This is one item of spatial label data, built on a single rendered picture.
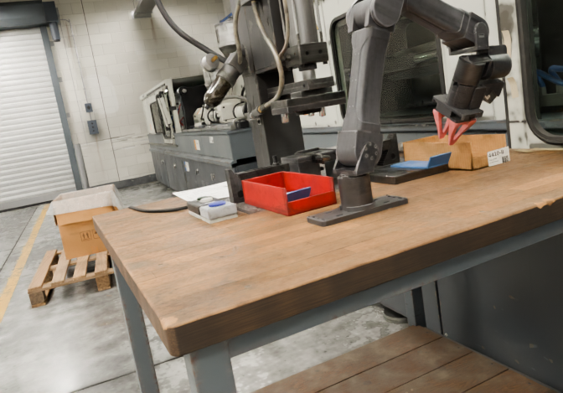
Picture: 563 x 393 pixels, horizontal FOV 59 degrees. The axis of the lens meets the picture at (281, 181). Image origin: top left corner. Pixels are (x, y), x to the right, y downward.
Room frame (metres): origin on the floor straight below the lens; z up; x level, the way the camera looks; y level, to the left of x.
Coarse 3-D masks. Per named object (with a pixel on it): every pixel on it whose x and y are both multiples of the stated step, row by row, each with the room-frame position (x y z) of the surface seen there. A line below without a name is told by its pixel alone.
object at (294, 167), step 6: (330, 156) 1.34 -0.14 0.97; (282, 162) 1.39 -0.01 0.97; (288, 162) 1.35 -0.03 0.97; (300, 162) 1.31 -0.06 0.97; (306, 162) 1.31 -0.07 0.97; (324, 162) 1.34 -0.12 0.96; (330, 162) 1.42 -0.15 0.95; (294, 168) 1.33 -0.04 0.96; (300, 168) 1.31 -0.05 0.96; (306, 168) 1.31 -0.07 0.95; (312, 168) 1.32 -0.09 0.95; (318, 168) 1.33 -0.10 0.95; (330, 168) 1.42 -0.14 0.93; (318, 174) 1.33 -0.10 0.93; (330, 174) 1.43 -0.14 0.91; (336, 174) 1.40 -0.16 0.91
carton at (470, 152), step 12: (408, 144) 1.39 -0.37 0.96; (420, 144) 1.35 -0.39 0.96; (432, 144) 1.30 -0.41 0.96; (444, 144) 1.26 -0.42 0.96; (456, 144) 1.23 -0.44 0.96; (468, 144) 1.19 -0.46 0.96; (480, 144) 1.30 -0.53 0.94; (492, 144) 1.27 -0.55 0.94; (504, 144) 1.23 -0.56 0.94; (408, 156) 1.40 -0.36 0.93; (420, 156) 1.35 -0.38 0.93; (456, 156) 1.23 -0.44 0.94; (468, 156) 1.19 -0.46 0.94; (480, 156) 1.20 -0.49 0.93; (492, 156) 1.21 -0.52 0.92; (504, 156) 1.23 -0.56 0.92; (456, 168) 1.24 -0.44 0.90; (468, 168) 1.20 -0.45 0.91; (480, 168) 1.20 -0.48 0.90
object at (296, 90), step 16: (304, 80) 1.33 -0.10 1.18; (320, 80) 1.33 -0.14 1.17; (272, 96) 1.53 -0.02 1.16; (304, 96) 1.32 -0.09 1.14; (320, 96) 1.34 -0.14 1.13; (336, 96) 1.36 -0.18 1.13; (272, 112) 1.39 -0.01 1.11; (288, 112) 1.30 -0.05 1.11; (304, 112) 1.36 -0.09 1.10; (320, 112) 1.43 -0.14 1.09
